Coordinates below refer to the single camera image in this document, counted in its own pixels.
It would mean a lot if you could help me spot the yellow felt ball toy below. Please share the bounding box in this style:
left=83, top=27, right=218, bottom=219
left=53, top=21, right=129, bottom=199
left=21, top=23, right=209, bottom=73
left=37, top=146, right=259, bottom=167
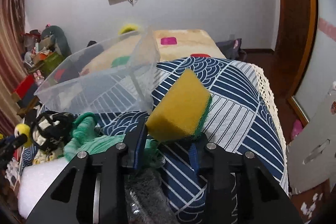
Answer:
left=14, top=123, right=33, bottom=148

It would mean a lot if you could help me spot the yellow green sponge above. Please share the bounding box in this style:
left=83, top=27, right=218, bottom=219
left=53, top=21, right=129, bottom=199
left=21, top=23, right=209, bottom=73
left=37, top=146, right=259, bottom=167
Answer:
left=146, top=69, right=212, bottom=143

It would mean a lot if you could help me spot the white foam block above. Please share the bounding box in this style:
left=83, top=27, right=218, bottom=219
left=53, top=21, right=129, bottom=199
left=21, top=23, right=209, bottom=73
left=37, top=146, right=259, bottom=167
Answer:
left=18, top=157, right=68, bottom=219

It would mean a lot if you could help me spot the black white fabric item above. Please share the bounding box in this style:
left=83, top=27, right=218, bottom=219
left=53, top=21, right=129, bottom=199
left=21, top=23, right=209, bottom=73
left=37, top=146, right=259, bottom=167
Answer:
left=30, top=111, right=75, bottom=153

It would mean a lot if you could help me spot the green mesh bag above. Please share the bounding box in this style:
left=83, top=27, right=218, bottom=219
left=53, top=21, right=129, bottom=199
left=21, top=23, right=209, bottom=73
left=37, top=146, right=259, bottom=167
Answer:
left=63, top=112, right=166, bottom=169

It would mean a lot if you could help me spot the red box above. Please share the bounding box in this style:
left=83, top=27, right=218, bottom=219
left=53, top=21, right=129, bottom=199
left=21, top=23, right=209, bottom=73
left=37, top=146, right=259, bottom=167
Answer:
left=13, top=75, right=35, bottom=100

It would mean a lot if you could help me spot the pink rabbit plush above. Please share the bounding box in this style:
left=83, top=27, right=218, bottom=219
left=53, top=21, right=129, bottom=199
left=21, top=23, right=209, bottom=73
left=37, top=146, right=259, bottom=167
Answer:
left=33, top=70, right=45, bottom=86

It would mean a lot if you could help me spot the grey foam floor mat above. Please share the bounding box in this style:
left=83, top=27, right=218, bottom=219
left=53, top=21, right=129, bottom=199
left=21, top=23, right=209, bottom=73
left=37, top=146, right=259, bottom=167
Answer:
left=286, top=94, right=335, bottom=194

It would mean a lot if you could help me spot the striped brown curtain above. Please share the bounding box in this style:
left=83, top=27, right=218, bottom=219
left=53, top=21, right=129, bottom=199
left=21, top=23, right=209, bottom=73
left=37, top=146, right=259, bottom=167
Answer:
left=1, top=0, right=27, bottom=136

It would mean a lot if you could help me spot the green cardboard box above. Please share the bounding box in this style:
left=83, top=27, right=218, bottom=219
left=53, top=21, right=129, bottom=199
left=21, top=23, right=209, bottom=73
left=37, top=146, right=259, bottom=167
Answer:
left=39, top=52, right=65, bottom=77

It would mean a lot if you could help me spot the blue white patterned tablecloth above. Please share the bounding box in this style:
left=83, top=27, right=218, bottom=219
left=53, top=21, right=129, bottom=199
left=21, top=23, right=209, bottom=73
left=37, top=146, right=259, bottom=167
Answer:
left=20, top=56, right=289, bottom=224

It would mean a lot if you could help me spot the green dinosaur plush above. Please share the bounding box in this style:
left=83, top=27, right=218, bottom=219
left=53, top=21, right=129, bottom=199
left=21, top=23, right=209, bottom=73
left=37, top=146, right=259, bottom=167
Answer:
left=41, top=26, right=72, bottom=57

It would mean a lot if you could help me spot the clear plastic storage bin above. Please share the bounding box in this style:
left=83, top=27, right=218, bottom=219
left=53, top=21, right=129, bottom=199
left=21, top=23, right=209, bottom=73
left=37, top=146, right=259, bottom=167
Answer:
left=35, top=28, right=160, bottom=114

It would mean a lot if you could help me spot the yellow fuzzy headband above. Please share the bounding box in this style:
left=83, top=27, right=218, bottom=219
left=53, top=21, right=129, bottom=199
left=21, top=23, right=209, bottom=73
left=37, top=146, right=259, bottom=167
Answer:
left=118, top=23, right=139, bottom=35

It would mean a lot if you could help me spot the brown wooden door frame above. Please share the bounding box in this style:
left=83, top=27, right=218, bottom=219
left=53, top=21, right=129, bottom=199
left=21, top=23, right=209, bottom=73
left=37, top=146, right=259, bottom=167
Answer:
left=275, top=0, right=318, bottom=98

